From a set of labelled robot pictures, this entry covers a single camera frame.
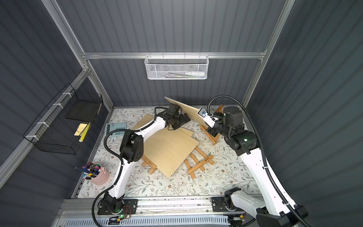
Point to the teal calculator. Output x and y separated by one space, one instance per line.
114 126

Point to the yellow green pen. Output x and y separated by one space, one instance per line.
84 132

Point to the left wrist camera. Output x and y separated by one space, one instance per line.
173 110

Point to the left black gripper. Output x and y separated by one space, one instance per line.
176 121

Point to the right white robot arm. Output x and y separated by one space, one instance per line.
276 208

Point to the white marker in basket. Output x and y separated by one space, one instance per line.
195 74

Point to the yellow sticky note pad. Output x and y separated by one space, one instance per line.
81 127

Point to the white wire mesh basket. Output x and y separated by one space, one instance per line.
175 68

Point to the wooden easel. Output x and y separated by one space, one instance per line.
218 111
198 164
147 162

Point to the floral table mat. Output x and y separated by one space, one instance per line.
228 171

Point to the pink pen cup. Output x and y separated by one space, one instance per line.
94 173

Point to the black wire wall basket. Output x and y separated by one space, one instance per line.
54 131

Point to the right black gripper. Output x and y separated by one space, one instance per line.
213 131

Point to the light plywood board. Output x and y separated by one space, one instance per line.
148 118
168 149
192 112

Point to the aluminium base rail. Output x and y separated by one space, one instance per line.
175 211

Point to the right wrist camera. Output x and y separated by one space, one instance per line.
208 118

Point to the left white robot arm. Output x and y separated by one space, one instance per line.
131 151

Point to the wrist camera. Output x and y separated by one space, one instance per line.
208 118
173 110

